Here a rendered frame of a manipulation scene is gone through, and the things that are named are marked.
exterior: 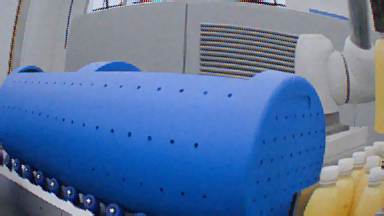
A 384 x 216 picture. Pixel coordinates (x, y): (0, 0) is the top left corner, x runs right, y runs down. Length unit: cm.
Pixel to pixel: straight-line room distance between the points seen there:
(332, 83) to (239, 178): 82
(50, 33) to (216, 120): 584
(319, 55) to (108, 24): 231
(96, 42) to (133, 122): 289
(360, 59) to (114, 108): 83
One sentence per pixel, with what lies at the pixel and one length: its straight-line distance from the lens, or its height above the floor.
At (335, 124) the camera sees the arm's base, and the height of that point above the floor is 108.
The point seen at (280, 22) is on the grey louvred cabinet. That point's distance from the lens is 325.
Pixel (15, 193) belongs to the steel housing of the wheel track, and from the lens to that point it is 179.
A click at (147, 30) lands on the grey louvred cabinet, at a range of 383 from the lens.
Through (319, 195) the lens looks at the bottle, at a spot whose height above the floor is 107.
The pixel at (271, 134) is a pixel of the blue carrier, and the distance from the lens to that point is 120.
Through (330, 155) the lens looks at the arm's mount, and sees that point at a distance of 182.
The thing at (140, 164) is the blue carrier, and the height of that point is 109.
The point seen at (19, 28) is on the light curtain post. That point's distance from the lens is 250.
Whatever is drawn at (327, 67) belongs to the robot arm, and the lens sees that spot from 194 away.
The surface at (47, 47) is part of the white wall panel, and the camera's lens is 700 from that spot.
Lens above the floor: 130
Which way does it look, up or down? 5 degrees down
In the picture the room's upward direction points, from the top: 1 degrees clockwise
